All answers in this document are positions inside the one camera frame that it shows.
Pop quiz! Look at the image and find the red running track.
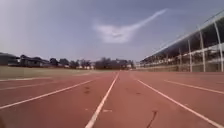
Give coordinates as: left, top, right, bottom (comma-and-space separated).
0, 70, 224, 128

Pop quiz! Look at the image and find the row of trees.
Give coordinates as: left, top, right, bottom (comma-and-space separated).
49, 56, 135, 70

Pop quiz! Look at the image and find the dry grass field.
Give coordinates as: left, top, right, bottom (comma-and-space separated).
0, 65, 111, 80

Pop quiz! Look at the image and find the row of low buildings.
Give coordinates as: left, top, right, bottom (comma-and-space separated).
0, 52, 51, 68

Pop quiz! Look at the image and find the covered grandstand building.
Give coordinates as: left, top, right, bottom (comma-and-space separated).
136, 10, 224, 73

